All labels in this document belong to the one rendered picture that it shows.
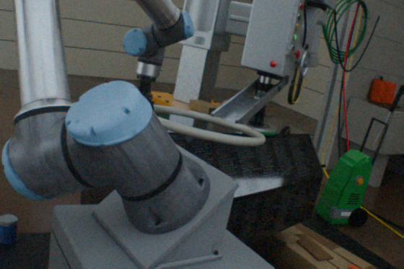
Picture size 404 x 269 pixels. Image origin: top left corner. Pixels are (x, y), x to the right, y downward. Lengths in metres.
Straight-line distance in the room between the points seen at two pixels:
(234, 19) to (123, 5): 5.59
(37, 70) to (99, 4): 7.23
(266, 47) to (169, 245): 1.45
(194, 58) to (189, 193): 2.10
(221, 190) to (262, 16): 1.39
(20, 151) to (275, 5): 1.54
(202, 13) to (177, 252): 2.11
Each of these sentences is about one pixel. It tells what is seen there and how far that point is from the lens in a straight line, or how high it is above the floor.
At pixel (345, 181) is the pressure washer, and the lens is 3.51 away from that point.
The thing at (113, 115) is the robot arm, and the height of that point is 1.15.
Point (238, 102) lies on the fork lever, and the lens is 2.12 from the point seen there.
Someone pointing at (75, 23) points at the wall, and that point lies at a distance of 8.05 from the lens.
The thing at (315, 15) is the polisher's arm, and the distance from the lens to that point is 2.62.
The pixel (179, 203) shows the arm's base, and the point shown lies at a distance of 0.85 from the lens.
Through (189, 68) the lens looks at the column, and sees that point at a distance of 2.93.
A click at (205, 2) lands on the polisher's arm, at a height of 1.45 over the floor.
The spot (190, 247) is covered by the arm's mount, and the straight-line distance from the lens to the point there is 0.90.
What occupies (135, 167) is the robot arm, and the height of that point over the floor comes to 1.06.
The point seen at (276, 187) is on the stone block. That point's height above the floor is 0.64.
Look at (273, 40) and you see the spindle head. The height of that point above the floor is 1.31.
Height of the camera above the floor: 1.33
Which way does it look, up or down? 11 degrees down
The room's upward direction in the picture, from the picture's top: 11 degrees clockwise
